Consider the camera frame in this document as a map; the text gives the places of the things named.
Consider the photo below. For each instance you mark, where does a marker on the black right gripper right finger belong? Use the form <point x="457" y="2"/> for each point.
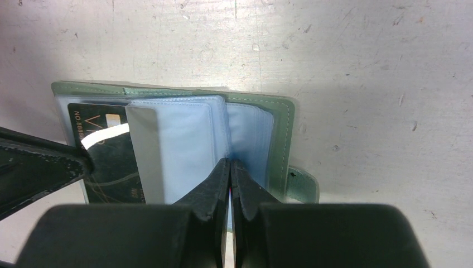
<point x="269" y="233"/>

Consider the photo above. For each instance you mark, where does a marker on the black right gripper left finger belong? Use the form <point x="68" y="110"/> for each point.
<point x="188" y="233"/>

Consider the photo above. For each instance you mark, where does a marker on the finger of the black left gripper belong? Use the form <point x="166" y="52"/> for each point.
<point x="32" y="168"/>

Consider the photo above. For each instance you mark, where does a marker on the black VIP card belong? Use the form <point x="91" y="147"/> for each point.
<point x="102" y="131"/>

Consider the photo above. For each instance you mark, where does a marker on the green leather card holder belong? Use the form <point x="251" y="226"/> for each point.
<point x="179" y="135"/>

